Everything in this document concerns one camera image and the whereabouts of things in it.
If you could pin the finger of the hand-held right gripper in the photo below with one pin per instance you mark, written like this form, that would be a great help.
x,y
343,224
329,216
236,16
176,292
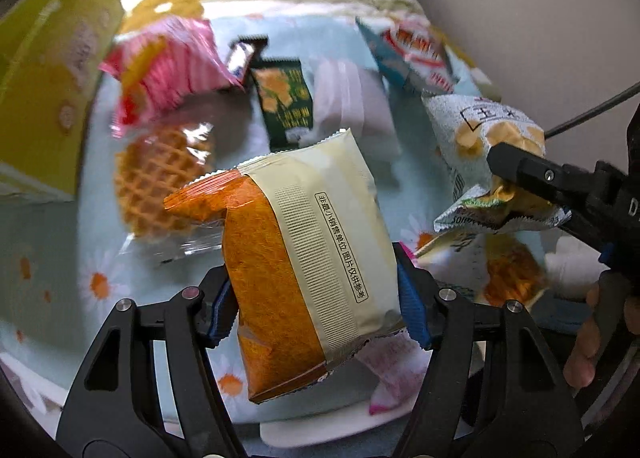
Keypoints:
x,y
585,238
530,170

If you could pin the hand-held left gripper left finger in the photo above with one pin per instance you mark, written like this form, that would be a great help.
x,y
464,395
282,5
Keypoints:
x,y
222,318

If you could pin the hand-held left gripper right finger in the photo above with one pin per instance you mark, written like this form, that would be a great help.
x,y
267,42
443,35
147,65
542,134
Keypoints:
x,y
412,303

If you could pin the orange and cream snack packet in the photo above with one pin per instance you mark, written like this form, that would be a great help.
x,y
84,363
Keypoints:
x,y
260,263

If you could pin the grey-white yellow snack packet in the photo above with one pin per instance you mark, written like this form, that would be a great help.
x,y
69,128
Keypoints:
x,y
505,268
465,128

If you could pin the brown chocolate bar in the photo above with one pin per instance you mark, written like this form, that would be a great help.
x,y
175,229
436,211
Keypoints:
x,y
241,58

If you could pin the yellow-green cardboard box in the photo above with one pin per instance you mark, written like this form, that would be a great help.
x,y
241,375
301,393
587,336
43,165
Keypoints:
x,y
45,88

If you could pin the person's right hand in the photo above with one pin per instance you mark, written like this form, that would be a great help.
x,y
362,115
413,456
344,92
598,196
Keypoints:
x,y
582,348

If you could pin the pink flower snack packet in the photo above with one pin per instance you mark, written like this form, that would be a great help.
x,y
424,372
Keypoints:
x,y
395,373

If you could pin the light blue daisy cloth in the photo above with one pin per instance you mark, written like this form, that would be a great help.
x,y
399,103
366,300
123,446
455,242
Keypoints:
x,y
100,238

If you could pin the waffle in clear wrapper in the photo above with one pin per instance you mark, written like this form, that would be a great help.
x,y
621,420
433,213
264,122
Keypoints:
x,y
150,178

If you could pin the blue white red-label snack packet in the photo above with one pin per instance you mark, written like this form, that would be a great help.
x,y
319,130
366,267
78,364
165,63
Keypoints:
x,y
415,53

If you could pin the pale white snack packet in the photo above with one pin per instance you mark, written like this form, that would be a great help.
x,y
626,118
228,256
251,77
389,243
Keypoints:
x,y
350,98

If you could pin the dark green snack packet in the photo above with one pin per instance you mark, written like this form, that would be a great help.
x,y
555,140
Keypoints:
x,y
285,103

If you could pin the pink striped snack packet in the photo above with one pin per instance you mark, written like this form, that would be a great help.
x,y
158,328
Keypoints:
x,y
170,63

